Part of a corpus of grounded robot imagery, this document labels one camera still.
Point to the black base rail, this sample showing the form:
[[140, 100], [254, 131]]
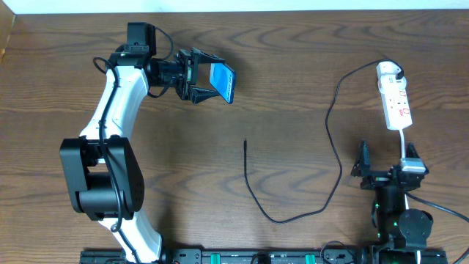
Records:
[[197, 256]]

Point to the blue Galaxy smartphone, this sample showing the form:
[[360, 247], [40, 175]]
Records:
[[223, 79]]

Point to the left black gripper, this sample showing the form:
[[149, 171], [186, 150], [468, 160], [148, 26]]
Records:
[[186, 74]]

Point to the white charger plug adapter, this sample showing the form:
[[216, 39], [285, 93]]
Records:
[[389, 81]]

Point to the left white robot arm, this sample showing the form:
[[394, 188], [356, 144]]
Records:
[[102, 174]]

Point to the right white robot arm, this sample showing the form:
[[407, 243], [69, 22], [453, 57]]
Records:
[[401, 231]]

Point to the white power strip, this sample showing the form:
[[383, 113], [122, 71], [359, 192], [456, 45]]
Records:
[[395, 105]]

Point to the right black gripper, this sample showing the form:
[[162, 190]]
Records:
[[383, 177]]

